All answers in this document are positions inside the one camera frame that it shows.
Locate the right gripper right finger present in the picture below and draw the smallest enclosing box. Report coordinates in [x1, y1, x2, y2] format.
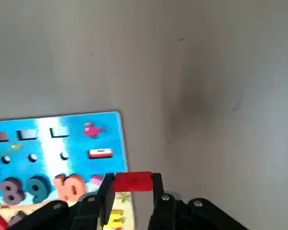
[147, 172, 251, 230]

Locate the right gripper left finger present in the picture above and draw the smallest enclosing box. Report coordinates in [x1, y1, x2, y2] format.
[4, 172, 116, 230]

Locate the red rectangular block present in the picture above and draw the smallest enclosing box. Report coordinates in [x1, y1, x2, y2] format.
[113, 171, 154, 192]

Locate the blue wooden toy board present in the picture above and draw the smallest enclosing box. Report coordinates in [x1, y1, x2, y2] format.
[0, 110, 136, 230]

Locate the orange number ten piece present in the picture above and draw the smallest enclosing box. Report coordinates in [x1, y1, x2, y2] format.
[54, 173, 87, 202]

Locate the yellow equals sign piece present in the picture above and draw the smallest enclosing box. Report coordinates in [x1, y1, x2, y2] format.
[103, 209, 125, 230]

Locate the pink greater-than sign piece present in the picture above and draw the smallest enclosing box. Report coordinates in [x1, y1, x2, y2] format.
[90, 174, 105, 186]

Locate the teal number nine piece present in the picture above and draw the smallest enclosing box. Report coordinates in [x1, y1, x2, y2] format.
[26, 175, 52, 204]

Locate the purple star piece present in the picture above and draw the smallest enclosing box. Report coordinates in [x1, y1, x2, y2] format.
[8, 210, 27, 227]

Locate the purple number eight piece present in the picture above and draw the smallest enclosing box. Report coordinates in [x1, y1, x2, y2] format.
[1, 177, 27, 206]

